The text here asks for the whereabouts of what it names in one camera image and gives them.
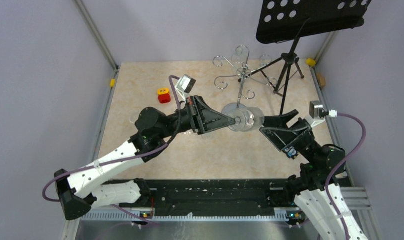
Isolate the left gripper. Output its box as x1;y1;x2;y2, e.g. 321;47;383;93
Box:
159;94;235;139

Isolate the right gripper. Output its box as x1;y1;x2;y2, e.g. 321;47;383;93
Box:
256;108;319;164

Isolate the glass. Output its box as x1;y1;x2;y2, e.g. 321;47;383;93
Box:
128;110;140;124
221;103;265;133
230;45;250;68

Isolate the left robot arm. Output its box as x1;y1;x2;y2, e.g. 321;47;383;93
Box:
54;95;236;221

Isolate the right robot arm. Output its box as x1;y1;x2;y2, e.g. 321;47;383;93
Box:
259;110;367;240

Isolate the chrome wine glass rack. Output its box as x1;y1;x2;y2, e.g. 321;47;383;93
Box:
212;55;277;106

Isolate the red and yellow block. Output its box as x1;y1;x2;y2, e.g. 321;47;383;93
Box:
157;87;171;104

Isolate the yellow corner clip right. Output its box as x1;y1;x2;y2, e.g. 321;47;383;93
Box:
305;58;317;68

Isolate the black music stand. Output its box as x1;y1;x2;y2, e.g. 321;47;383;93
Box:
254;0;370;113

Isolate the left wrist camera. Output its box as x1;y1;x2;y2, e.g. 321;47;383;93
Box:
175;74;196;100

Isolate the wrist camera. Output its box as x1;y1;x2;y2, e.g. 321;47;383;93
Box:
175;74;196;100
305;100;337;128

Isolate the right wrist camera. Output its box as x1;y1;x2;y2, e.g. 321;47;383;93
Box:
305;100;337;128

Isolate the brown wall clip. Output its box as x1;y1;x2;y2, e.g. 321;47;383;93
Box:
316;72;326;88

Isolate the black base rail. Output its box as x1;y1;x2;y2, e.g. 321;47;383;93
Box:
107;178;317;220

